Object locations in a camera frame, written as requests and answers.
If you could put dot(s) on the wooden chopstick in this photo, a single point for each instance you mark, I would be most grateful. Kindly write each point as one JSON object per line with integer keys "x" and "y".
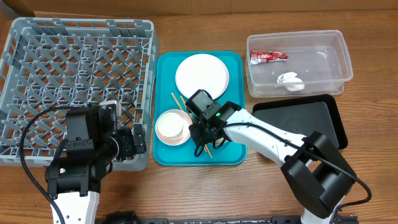
{"x": 191, "y": 121}
{"x": 183, "y": 102}

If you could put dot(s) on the white tissue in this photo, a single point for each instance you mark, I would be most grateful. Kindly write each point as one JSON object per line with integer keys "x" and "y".
{"x": 292, "y": 82}

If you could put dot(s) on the wooden chopstick left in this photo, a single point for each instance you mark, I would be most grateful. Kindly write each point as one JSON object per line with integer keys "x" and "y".
{"x": 191, "y": 121}

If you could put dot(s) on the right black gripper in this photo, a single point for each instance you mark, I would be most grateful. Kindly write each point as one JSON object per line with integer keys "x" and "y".
{"x": 202, "y": 134}

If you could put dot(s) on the grey bowl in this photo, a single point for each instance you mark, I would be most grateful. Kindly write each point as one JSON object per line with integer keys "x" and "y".
{"x": 219, "y": 141}

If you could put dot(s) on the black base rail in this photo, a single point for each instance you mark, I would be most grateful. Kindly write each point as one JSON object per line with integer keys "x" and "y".
{"x": 132, "y": 218}

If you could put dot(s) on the grey plastic dish rack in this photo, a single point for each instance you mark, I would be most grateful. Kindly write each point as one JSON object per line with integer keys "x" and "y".
{"x": 50, "y": 63}

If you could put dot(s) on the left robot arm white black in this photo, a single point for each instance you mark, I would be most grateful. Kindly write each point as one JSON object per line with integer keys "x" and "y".
{"x": 81, "y": 162}

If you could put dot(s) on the teal plastic serving tray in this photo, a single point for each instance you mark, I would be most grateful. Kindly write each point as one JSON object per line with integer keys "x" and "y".
{"x": 230, "y": 154}

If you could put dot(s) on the large white round plate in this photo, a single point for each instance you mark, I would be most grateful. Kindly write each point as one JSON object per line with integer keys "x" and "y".
{"x": 202, "y": 72}

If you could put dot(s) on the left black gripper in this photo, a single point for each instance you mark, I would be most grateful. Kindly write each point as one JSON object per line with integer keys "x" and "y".
{"x": 129, "y": 149}

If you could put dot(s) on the white cup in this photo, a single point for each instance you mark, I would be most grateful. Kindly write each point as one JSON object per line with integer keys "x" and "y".
{"x": 170, "y": 125}

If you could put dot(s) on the wooden chopstick right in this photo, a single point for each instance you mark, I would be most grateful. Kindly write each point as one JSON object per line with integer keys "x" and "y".
{"x": 183, "y": 102}

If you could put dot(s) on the black rectangular tray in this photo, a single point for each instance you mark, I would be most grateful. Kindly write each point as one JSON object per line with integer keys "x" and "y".
{"x": 304, "y": 116}

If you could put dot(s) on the red snack wrapper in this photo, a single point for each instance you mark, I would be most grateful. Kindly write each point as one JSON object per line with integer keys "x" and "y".
{"x": 264, "y": 56}

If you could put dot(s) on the small pink bowl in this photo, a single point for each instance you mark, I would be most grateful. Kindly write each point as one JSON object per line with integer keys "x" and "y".
{"x": 183, "y": 137}

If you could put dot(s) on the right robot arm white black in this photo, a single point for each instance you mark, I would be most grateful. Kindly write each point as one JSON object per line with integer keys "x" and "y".
{"x": 315, "y": 170}

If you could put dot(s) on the clear plastic bin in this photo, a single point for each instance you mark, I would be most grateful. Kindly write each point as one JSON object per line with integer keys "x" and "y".
{"x": 320, "y": 58}

